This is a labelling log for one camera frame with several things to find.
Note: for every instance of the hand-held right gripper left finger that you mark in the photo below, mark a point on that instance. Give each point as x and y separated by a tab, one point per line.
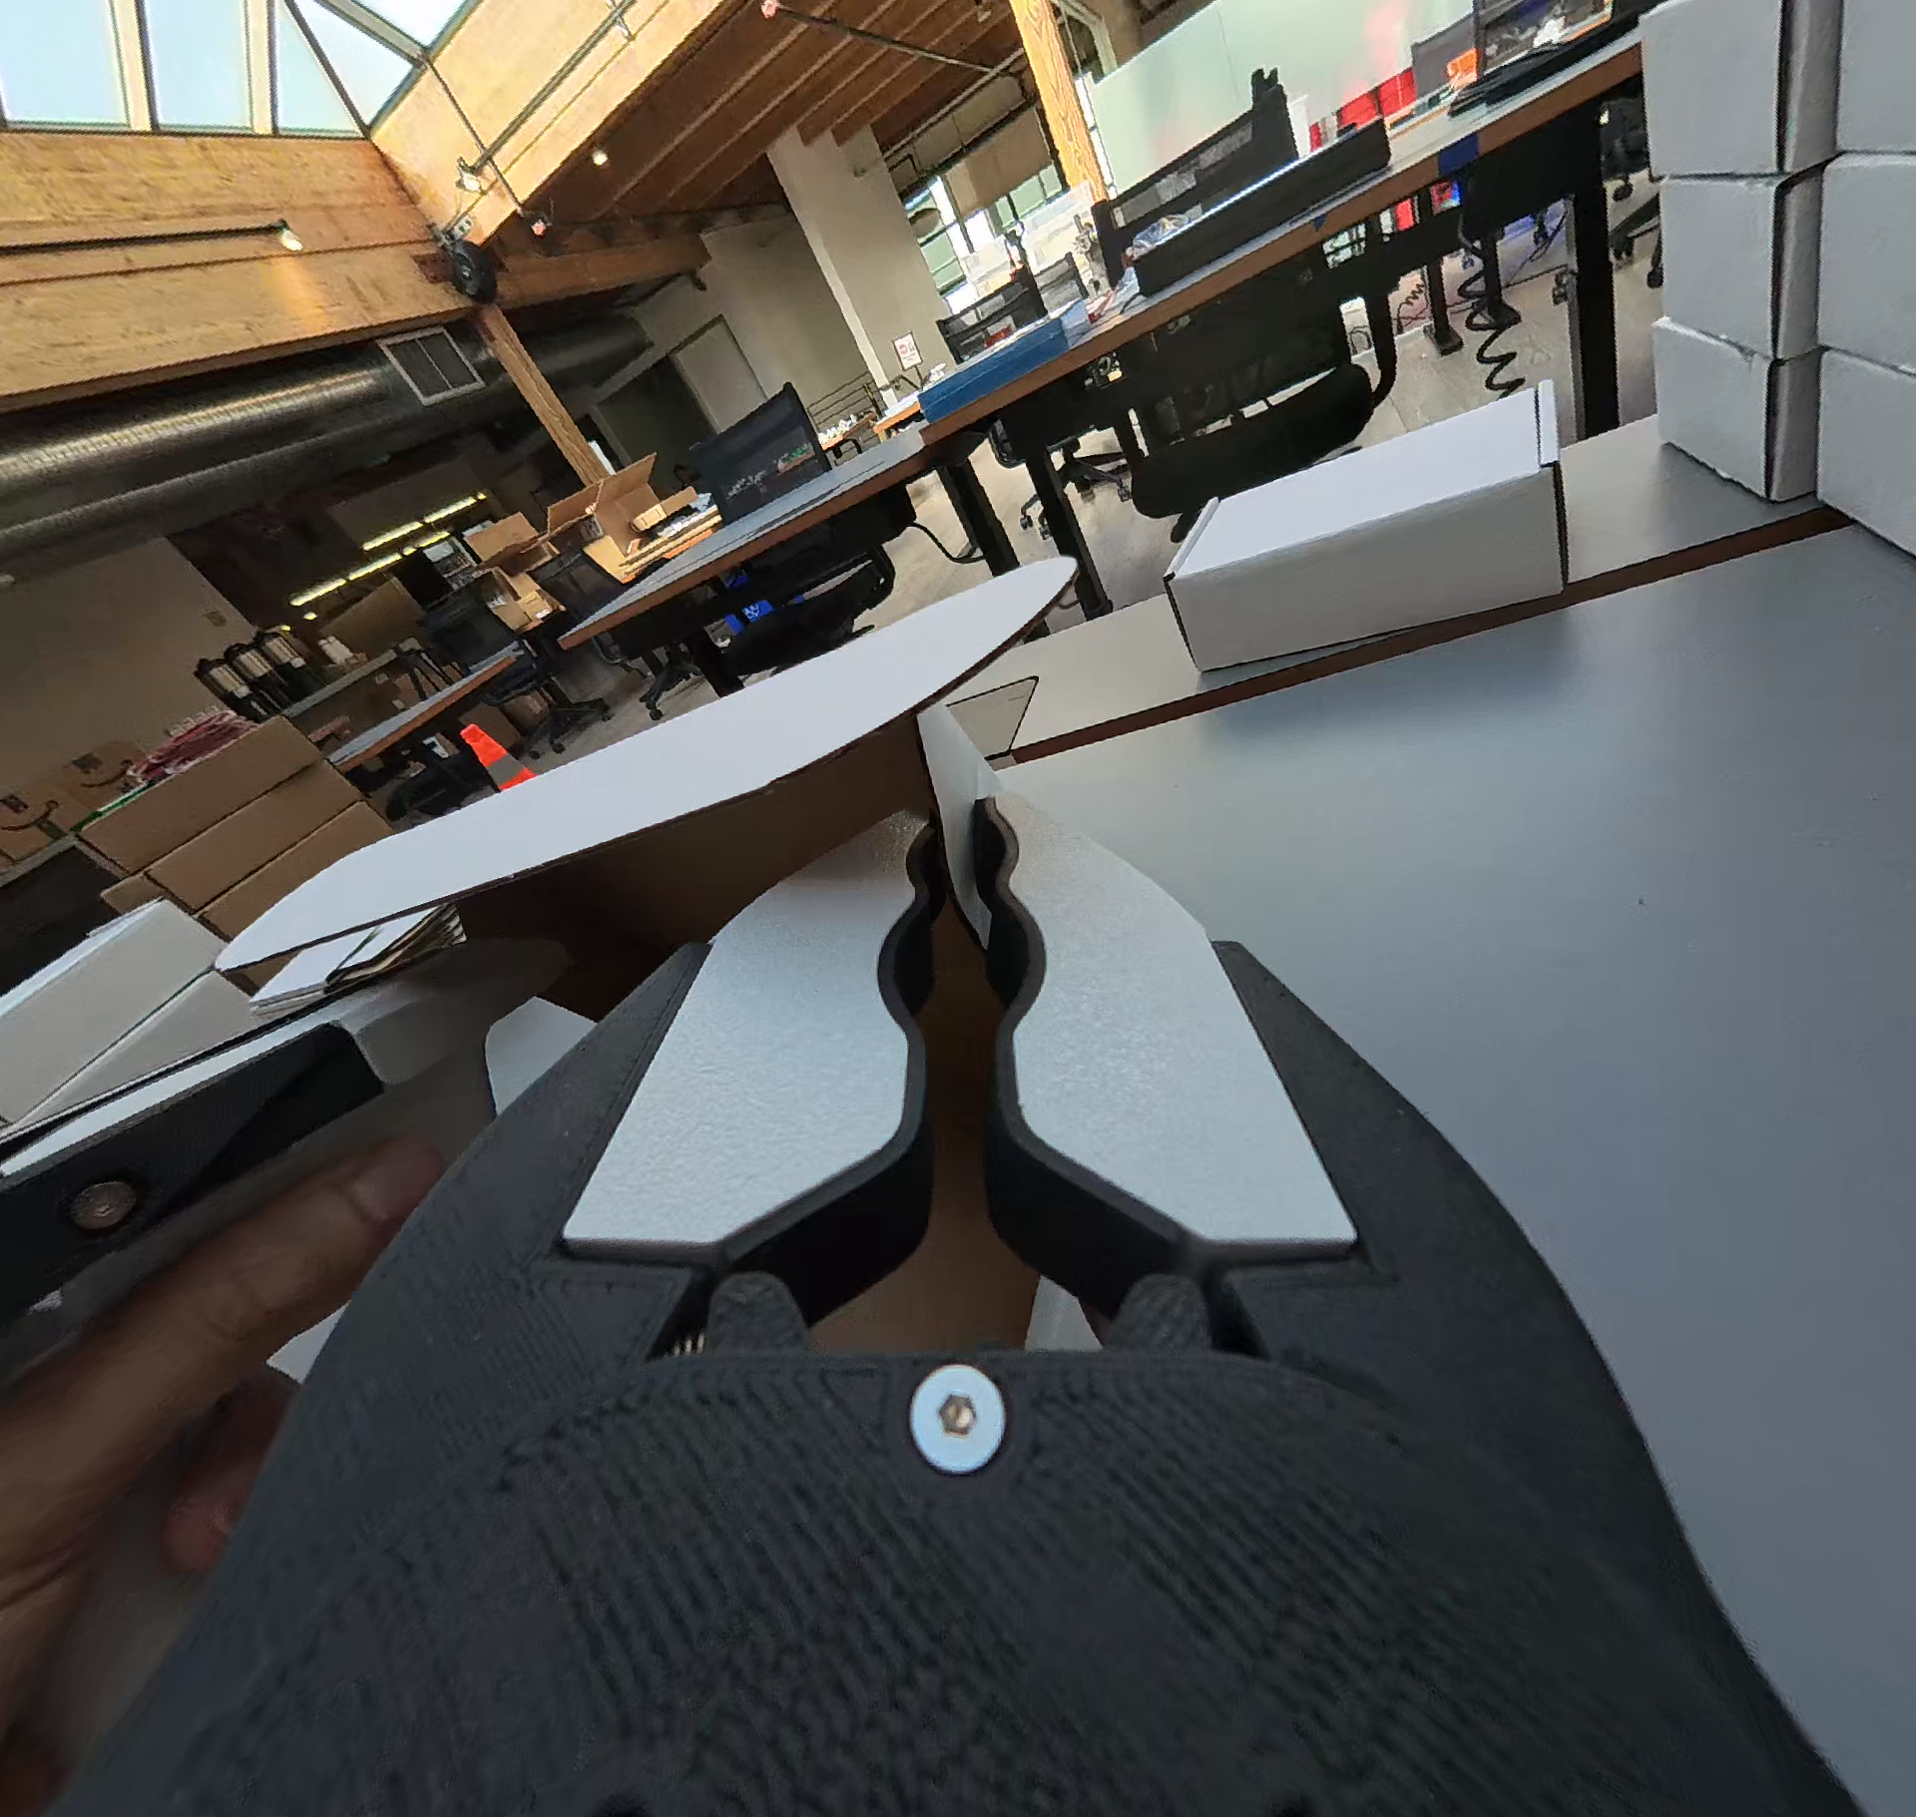
749	1085

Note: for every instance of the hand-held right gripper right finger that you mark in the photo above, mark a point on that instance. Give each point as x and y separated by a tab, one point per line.
1152	1085

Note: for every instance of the white cardboard box brown inside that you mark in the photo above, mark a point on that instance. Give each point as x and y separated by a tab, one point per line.
629	786

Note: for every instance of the small white cardboard box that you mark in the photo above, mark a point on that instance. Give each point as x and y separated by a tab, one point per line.
150	1061
90	996

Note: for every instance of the closed white cardboard box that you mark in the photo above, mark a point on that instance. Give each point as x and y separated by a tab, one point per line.
1361	560

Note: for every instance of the open brown cardboard box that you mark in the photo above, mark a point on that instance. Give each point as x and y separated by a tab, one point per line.
599	500

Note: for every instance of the person's left hand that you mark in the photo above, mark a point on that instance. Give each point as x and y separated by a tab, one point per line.
134	1413

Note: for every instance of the stack of flat cardboard sheets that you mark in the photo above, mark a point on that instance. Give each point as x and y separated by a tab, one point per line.
368	958

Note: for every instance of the orange traffic cone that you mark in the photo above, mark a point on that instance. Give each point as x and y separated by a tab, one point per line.
487	758

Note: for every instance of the small grey desk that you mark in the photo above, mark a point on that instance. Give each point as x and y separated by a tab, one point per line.
419	702

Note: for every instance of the black office chair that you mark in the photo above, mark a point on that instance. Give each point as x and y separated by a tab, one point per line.
817	582
1258	410

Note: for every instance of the grey desk black legs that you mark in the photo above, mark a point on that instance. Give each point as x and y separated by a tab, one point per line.
779	538

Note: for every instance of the black chair with printed back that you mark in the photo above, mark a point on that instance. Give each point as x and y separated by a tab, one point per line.
761	448

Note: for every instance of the blue flat packet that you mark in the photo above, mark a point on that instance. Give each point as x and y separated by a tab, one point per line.
1002	363

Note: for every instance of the long wood-edged desk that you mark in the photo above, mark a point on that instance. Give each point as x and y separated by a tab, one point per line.
1288	239

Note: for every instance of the long black case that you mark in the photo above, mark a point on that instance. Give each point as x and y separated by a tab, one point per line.
1266	209

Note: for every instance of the stack of white boxes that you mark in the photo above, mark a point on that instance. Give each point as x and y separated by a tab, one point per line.
1797	201

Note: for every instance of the skylight window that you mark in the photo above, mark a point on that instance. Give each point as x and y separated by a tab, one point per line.
224	7

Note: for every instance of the grey ventilation duct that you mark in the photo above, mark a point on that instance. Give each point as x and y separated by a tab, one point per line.
270	426

